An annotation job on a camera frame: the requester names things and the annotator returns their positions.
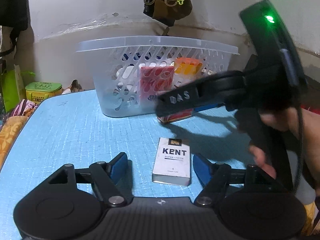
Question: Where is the white Kent cigarette pack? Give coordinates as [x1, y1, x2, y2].
[152, 138, 191, 186]

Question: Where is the red white cigarette box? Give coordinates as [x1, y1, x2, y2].
[157, 108, 193, 124]

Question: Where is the orange pill bottle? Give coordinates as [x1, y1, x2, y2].
[174, 57, 203, 84]

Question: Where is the pink white carton box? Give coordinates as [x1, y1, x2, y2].
[138, 65, 175, 109]

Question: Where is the person's right hand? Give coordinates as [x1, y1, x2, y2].
[239, 107, 319, 195]

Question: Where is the translucent white plastic basket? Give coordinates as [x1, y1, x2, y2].
[76, 36, 239, 118]

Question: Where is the yellow floral blanket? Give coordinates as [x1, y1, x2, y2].
[0, 116, 28, 168]

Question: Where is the green yellow tin box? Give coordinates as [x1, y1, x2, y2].
[25, 82, 62, 103]

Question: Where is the green paper bag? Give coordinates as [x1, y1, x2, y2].
[1, 65, 35, 113]

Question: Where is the black hanging jacket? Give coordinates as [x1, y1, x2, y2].
[1, 0, 29, 57]

